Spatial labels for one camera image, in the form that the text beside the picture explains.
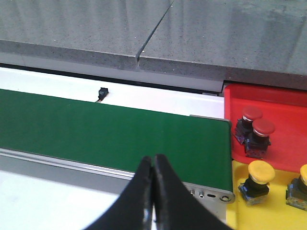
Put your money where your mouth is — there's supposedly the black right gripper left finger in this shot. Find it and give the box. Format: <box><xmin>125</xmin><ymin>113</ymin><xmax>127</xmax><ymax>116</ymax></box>
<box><xmin>86</xmin><ymin>156</ymin><xmax>153</xmax><ymax>230</ymax></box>

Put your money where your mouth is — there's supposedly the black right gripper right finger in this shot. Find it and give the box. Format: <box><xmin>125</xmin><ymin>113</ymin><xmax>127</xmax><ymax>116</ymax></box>
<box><xmin>152</xmin><ymin>154</ymin><xmax>230</xmax><ymax>230</ymax></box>

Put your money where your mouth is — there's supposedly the yellow mushroom push button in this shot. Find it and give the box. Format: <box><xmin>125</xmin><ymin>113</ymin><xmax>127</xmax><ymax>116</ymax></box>
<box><xmin>238</xmin><ymin>160</ymin><xmax>276</xmax><ymax>206</ymax></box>

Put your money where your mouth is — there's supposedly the large red mushroom button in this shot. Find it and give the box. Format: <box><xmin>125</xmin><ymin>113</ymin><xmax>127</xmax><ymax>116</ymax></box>
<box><xmin>245</xmin><ymin>118</ymin><xmax>275</xmax><ymax>159</ymax></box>

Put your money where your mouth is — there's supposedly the red mushroom push button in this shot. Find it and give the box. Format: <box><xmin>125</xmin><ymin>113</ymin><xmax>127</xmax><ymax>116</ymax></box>
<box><xmin>234</xmin><ymin>105</ymin><xmax>263</xmax><ymax>145</ymax></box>

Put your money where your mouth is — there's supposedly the steel conveyor right end plate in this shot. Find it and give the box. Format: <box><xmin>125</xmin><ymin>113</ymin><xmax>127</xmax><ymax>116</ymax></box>
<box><xmin>183</xmin><ymin>182</ymin><xmax>236</xmax><ymax>204</ymax></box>

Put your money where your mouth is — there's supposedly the green conveyor belt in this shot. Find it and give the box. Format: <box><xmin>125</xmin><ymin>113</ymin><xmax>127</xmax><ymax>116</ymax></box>
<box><xmin>0</xmin><ymin>90</ymin><xmax>232</xmax><ymax>191</ymax></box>

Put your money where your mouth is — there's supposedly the yellow plastic bin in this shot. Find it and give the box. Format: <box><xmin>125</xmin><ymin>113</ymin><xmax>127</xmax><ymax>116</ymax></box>
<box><xmin>226</xmin><ymin>161</ymin><xmax>307</xmax><ymax>230</ymax></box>

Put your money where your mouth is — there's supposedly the red plastic bin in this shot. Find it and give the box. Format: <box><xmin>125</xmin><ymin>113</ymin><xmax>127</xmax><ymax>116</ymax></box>
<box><xmin>224</xmin><ymin>84</ymin><xmax>307</xmax><ymax>173</ymax></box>

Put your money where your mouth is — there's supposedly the left grey stone shelf slab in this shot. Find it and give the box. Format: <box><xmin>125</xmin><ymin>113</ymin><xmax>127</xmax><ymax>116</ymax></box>
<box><xmin>0</xmin><ymin>0</ymin><xmax>171</xmax><ymax>70</ymax></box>

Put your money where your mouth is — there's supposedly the grey stone shelf slab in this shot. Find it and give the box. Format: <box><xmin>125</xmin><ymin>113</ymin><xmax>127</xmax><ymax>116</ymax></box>
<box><xmin>0</xmin><ymin>0</ymin><xmax>171</xmax><ymax>70</ymax></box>
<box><xmin>139</xmin><ymin>0</ymin><xmax>307</xmax><ymax>90</ymax></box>

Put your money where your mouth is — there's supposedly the right grey stone shelf slab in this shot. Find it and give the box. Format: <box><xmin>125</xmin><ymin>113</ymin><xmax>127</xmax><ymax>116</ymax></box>
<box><xmin>139</xmin><ymin>0</ymin><xmax>307</xmax><ymax>90</ymax></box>

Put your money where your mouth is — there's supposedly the aluminium conveyor side rail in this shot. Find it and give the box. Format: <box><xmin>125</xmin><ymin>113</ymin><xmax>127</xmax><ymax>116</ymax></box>
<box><xmin>0</xmin><ymin>148</ymin><xmax>134</xmax><ymax>180</ymax></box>

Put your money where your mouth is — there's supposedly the black cable connector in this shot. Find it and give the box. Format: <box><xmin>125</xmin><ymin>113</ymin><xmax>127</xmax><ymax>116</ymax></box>
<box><xmin>96</xmin><ymin>87</ymin><xmax>109</xmax><ymax>103</ymax></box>

